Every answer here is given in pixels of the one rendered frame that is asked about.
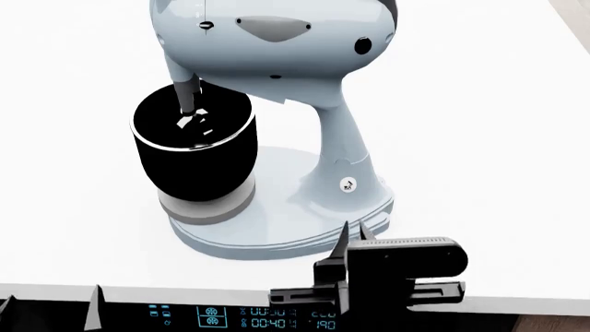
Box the light blue stand mixer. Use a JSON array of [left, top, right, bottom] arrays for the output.
[[168, 99, 395, 262]]

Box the black round mixer knob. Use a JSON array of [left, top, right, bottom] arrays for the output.
[[353, 35, 374, 56]]

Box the light blue stand mixer head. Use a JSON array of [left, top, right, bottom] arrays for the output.
[[149, 0, 398, 113]]

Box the black oven control panel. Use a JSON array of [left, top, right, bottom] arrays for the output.
[[0, 296, 517, 332]]

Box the black mixing bowl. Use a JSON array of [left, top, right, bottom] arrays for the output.
[[129, 81, 258, 204]]

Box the gray beater attachment shaft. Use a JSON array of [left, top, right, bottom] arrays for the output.
[[171, 73, 216, 136]]

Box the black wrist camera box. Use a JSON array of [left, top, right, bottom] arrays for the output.
[[346, 235, 469, 280]]

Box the gray bowl pedestal ring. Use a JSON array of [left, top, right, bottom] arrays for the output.
[[157, 172, 256, 227]]

